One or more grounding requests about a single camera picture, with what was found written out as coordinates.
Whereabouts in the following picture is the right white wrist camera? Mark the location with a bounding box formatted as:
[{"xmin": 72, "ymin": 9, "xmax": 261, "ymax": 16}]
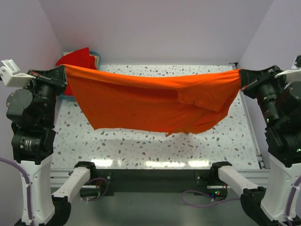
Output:
[{"xmin": 274, "ymin": 55, "xmax": 301, "ymax": 84}]

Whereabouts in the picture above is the aluminium front rail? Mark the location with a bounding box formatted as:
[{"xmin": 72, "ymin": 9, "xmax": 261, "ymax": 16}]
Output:
[{"xmin": 50, "ymin": 169, "xmax": 73, "ymax": 188}]

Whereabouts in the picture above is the red t-shirt in basket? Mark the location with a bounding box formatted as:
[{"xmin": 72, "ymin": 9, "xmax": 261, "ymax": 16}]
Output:
[{"xmin": 56, "ymin": 47, "xmax": 101, "ymax": 103}]

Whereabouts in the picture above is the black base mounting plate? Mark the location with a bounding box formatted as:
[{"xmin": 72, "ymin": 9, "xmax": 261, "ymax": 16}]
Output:
[{"xmin": 80, "ymin": 169, "xmax": 229, "ymax": 199}]

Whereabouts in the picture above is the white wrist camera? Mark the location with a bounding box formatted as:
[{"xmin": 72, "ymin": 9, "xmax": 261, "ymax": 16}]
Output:
[
  {"xmin": 274, "ymin": 55, "xmax": 301, "ymax": 84},
  {"xmin": 0, "ymin": 59, "xmax": 35, "ymax": 88}
]

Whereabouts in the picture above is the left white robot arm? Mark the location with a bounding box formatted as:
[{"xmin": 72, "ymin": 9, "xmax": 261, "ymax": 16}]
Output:
[{"xmin": 0, "ymin": 60, "xmax": 97, "ymax": 226}]

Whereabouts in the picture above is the teal plastic basket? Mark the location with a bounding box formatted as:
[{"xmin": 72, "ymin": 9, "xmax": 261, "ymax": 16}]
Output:
[{"xmin": 56, "ymin": 49, "xmax": 102, "ymax": 102}]

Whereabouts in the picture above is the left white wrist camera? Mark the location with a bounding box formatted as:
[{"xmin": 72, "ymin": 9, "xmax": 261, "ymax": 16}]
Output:
[{"xmin": 0, "ymin": 59, "xmax": 35, "ymax": 88}]

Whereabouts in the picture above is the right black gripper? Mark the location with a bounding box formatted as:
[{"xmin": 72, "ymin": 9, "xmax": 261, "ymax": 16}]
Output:
[{"xmin": 238, "ymin": 62, "xmax": 288, "ymax": 124}]

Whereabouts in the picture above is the orange t-shirt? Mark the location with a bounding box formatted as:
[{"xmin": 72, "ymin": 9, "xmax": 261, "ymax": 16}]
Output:
[{"xmin": 65, "ymin": 65, "xmax": 241, "ymax": 135}]

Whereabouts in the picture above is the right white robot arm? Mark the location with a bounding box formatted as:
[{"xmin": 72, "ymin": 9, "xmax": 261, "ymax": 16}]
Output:
[{"xmin": 209, "ymin": 66, "xmax": 301, "ymax": 226}]

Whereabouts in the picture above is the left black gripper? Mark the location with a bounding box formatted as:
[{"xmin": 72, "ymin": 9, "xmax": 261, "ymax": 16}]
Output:
[{"xmin": 24, "ymin": 64, "xmax": 69, "ymax": 124}]

